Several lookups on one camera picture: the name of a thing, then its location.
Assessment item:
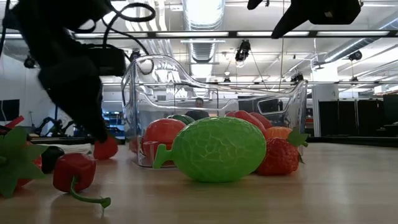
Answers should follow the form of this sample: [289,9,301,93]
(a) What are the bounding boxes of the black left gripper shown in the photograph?
[39,57,110,144]

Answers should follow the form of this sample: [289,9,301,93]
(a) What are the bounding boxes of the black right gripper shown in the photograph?
[247,0,364,40]

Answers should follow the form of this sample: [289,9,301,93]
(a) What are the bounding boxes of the red toy tomato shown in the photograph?
[141,118,188,166]

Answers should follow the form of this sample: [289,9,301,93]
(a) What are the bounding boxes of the green striped toy watermelon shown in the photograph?
[167,114,196,126]

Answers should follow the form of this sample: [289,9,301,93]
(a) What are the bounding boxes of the orange toy tangerine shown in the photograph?
[264,125,294,141]

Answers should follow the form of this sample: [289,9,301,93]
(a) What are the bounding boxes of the green toy melon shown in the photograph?
[152,116,268,184]

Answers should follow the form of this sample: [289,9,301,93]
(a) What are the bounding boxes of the clear plastic tupperware container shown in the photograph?
[121,55,309,168]

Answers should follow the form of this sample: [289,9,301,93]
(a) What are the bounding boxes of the blue storage crates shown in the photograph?
[101,110,127,141]

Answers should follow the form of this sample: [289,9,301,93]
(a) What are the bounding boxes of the white folded cloth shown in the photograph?
[36,142,95,156]

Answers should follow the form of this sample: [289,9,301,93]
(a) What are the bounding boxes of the dark purple toy cherry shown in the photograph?
[40,145,66,175]

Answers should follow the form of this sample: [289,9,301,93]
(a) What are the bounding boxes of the red toy cherry green stem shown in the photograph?
[52,152,112,210]

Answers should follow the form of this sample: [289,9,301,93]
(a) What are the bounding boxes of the red background object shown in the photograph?
[0,115,25,131]

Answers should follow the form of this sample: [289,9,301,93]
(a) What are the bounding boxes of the person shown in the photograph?
[185,97,211,121]

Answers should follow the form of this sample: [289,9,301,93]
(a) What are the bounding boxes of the black room divider panels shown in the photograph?
[318,99,384,138]

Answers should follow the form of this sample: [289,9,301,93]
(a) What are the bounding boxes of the black hanging ceiling camera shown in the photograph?
[347,50,363,62]
[129,49,143,62]
[234,39,252,62]

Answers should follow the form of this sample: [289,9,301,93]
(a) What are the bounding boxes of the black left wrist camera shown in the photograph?
[86,43,127,77]

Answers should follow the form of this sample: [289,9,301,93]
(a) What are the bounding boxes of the silver ventilation duct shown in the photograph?
[182,0,226,64]

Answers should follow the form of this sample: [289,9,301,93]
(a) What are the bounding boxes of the dark wall monitor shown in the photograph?
[0,98,21,122]

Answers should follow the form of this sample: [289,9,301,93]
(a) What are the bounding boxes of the black overhead frame bar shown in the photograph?
[0,30,398,39]

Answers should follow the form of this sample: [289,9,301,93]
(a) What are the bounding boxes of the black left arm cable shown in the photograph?
[73,1,157,75]

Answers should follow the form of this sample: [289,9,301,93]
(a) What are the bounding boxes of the black aluminium table frame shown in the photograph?
[27,135,398,148]

